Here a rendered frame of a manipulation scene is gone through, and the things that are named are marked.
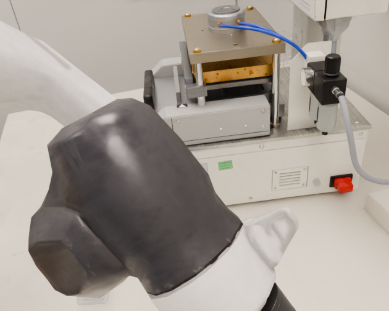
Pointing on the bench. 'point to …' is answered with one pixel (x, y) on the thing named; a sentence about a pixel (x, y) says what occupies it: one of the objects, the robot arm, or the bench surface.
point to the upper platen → (236, 72)
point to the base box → (283, 168)
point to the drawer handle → (149, 88)
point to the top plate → (231, 35)
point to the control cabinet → (319, 43)
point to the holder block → (265, 89)
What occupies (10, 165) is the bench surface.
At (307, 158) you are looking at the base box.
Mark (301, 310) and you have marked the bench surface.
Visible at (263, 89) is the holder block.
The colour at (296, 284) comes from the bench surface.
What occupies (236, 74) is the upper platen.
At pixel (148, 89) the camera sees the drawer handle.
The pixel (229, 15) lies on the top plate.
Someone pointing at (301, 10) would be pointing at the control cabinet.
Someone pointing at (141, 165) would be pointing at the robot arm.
